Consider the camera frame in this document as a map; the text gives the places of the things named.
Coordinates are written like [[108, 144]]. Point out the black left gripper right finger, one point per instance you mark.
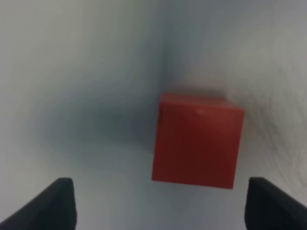
[[270, 208]]

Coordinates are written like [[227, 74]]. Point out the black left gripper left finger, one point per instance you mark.
[[53, 209]]

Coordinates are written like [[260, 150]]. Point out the red cube block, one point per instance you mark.
[[197, 140]]

